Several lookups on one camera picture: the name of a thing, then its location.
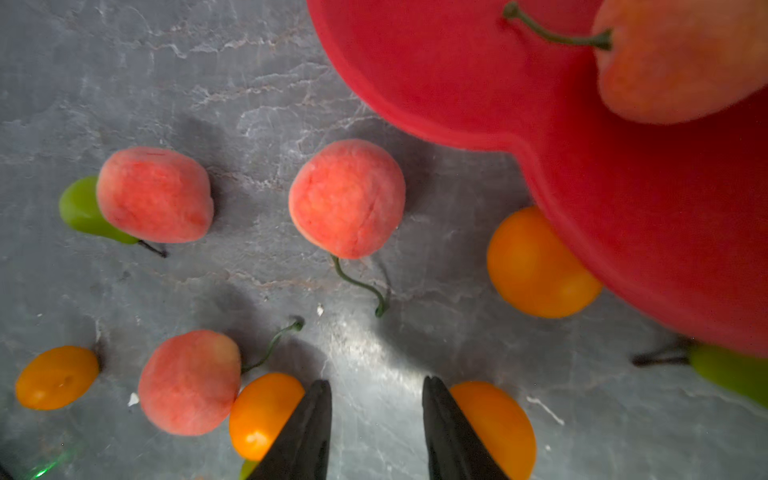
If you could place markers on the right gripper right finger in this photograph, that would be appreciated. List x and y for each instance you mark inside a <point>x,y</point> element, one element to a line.
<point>454,449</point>

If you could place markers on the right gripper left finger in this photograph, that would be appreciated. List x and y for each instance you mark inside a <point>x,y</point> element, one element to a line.
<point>301,451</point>

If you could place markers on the fake peach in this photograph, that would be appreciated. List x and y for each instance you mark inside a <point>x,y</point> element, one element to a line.
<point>668,62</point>
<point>189,385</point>
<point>156,195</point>
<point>348,200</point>

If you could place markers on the red flower-shaped fruit bowl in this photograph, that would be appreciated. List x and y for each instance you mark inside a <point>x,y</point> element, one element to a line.
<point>671,218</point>

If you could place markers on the fake orange middle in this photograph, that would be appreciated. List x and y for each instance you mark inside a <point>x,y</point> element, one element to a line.
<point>501,424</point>

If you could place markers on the green fake lime left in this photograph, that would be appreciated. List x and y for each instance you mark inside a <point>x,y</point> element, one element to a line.
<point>247,469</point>

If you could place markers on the fake orange by left peach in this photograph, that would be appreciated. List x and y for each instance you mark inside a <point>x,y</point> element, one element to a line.
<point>261,411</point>

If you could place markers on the fake orange upper left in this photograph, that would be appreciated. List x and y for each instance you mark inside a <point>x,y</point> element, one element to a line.
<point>534,271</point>

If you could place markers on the fake orange far left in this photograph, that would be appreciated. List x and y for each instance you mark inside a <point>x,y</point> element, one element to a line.
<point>57,378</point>

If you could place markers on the green fake pear upper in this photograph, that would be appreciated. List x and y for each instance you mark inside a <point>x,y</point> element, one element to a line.
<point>739,373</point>

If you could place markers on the green fake pear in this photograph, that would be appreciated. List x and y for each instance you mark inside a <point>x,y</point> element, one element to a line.
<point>79,209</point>
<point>739,373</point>

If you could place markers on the green fake pear left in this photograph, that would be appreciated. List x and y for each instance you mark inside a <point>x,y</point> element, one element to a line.
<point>79,209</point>

